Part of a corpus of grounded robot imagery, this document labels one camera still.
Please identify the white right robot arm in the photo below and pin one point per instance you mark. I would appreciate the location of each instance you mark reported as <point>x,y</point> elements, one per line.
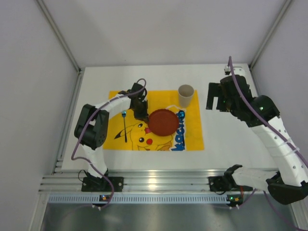
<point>287,185</point>

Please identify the yellow Pikachu cloth placemat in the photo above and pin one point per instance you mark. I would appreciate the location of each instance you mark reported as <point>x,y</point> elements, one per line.
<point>188,137</point>

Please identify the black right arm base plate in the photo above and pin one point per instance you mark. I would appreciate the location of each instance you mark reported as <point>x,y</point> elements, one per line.
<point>219,184</point>

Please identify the red-orange plate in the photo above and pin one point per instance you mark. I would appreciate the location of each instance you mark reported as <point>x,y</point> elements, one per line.
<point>163,122</point>

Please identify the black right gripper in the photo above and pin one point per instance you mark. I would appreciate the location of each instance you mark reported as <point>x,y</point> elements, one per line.
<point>219,96</point>

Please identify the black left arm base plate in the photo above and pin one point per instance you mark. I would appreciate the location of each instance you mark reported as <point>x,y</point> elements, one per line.
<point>92,184</point>

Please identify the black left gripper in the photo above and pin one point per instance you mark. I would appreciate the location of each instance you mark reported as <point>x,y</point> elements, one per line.
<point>141,111</point>

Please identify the aluminium mounting rail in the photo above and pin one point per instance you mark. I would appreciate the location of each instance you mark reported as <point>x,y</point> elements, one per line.
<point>148,181</point>

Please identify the beige paper cup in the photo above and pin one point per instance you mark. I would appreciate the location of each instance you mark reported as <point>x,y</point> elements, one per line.
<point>185,93</point>

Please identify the left aluminium corner post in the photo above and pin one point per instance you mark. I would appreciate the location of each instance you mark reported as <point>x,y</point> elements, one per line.
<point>55,29</point>

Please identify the blue metallic fork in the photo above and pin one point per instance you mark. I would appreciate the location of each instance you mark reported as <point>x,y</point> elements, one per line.
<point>125,131</point>

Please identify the aluminium corner post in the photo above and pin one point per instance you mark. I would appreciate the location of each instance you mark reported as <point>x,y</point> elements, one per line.
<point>271,32</point>
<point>55,29</point>

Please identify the right aluminium corner post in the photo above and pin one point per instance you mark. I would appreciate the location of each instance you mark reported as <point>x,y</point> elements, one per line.
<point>271,32</point>

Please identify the slotted grey cable duct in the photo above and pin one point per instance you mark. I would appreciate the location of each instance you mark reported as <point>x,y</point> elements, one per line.
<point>120,198</point>

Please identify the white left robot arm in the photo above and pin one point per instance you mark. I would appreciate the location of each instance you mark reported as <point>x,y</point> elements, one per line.
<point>92,126</point>

